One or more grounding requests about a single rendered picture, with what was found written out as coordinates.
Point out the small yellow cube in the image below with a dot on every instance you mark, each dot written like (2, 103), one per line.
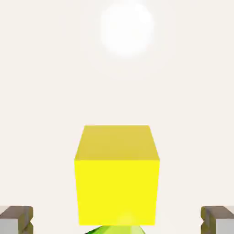
(117, 182)

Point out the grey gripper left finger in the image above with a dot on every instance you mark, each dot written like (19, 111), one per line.
(16, 217)

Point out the small green cube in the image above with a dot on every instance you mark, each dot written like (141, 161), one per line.
(117, 230)

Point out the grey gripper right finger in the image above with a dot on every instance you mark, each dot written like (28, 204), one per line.
(217, 217)

